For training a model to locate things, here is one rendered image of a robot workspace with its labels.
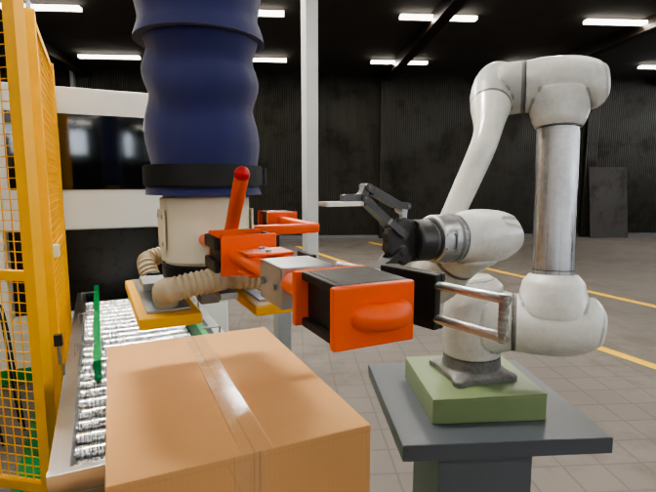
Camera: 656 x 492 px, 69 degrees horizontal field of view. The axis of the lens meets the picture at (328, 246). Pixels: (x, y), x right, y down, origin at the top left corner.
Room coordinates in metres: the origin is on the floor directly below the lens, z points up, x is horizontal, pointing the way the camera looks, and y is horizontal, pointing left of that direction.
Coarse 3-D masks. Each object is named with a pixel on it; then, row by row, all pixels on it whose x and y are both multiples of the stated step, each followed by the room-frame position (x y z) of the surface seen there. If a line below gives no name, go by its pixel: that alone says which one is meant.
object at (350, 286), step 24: (312, 288) 0.41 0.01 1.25; (336, 288) 0.35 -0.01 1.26; (360, 288) 0.36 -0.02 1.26; (384, 288) 0.37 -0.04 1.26; (408, 288) 0.38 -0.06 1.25; (312, 312) 0.41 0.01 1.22; (336, 312) 0.35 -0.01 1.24; (336, 336) 0.35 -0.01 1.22; (360, 336) 0.36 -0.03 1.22; (384, 336) 0.37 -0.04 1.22; (408, 336) 0.38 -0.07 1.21
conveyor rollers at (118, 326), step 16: (112, 304) 3.10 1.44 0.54; (128, 304) 3.14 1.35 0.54; (112, 320) 2.70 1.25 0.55; (128, 320) 2.72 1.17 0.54; (112, 336) 2.44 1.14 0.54; (128, 336) 2.41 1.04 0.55; (144, 336) 2.43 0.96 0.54; (160, 336) 2.46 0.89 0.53; (176, 336) 2.42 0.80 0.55; (80, 384) 1.82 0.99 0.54; (96, 384) 1.84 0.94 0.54; (80, 400) 1.66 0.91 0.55; (96, 400) 1.68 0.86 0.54; (80, 416) 1.57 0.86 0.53; (96, 416) 1.59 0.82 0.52; (80, 432) 1.43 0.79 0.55; (96, 432) 1.44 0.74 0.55; (80, 448) 1.34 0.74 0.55; (96, 448) 1.35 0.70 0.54
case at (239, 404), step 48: (192, 336) 1.20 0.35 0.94; (240, 336) 1.20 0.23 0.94; (144, 384) 0.90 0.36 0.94; (192, 384) 0.90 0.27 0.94; (240, 384) 0.90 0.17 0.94; (288, 384) 0.90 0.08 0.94; (144, 432) 0.71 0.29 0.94; (192, 432) 0.71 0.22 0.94; (240, 432) 0.71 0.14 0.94; (288, 432) 0.72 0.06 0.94; (336, 432) 0.72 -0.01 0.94; (144, 480) 0.60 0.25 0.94; (192, 480) 0.62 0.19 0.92; (240, 480) 0.65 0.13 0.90; (288, 480) 0.68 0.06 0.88; (336, 480) 0.72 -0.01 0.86
